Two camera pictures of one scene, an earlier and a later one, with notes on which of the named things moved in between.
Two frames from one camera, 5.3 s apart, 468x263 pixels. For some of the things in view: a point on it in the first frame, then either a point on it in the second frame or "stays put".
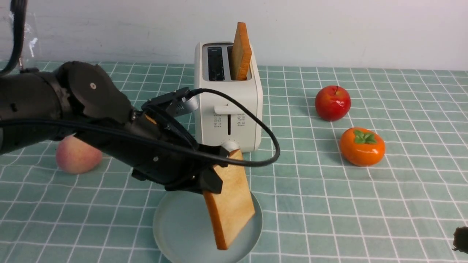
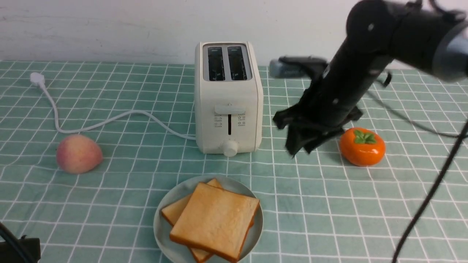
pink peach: x=74 y=155 stays put
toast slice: x=230 y=211 -> x=171 y=212
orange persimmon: x=361 y=147 stays put
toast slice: x=241 y=53 -> x=216 y=220
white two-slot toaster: x=222 y=121 stays put
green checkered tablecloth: x=373 y=168 stays put
